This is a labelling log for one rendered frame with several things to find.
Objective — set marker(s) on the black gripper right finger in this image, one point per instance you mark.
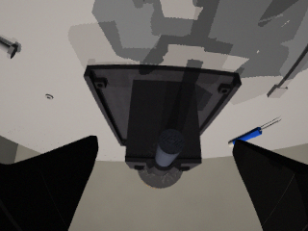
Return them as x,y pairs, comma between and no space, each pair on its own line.
277,186

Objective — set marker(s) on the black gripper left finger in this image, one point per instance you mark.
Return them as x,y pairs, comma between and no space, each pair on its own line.
42,193

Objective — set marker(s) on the black rectangular base plate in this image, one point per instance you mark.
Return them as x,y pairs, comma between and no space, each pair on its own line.
163,97

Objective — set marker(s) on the blue screwdriver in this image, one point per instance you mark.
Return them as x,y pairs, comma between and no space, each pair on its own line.
252,134

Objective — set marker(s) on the dark grey bolt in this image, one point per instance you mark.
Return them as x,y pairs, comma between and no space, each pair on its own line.
11,50

